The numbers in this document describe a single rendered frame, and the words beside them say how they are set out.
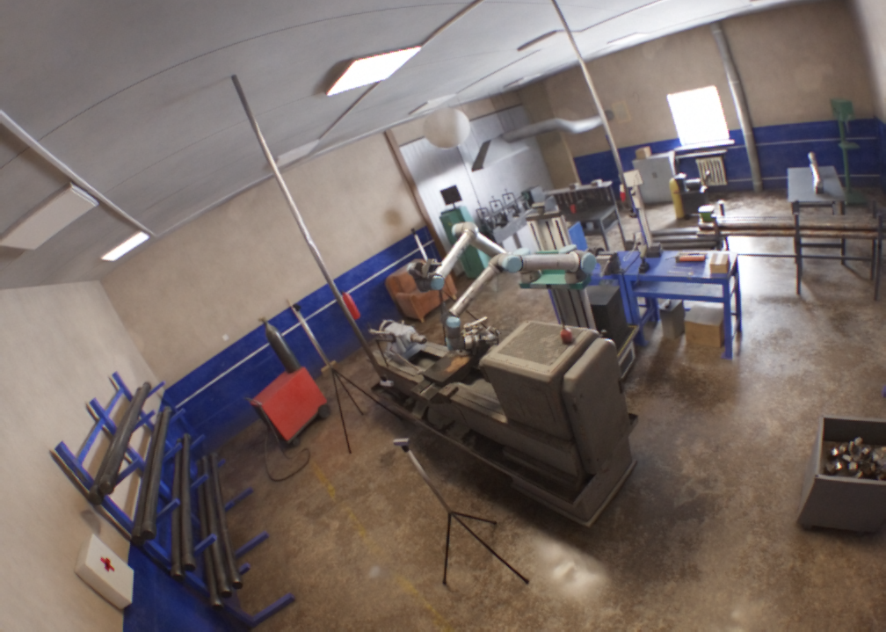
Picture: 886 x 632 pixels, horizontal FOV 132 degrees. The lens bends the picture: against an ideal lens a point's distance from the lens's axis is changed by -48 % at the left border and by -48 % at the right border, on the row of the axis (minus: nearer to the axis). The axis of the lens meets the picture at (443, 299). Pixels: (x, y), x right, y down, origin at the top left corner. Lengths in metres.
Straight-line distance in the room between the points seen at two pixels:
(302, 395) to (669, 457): 4.41
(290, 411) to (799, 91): 9.88
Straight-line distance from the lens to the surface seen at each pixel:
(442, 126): 6.05
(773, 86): 8.36
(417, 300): 6.68
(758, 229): 4.80
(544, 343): 2.27
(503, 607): 2.81
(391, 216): 7.38
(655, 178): 8.84
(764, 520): 2.92
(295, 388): 5.36
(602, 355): 2.19
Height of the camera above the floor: 2.53
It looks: 20 degrees down
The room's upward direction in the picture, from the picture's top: 25 degrees counter-clockwise
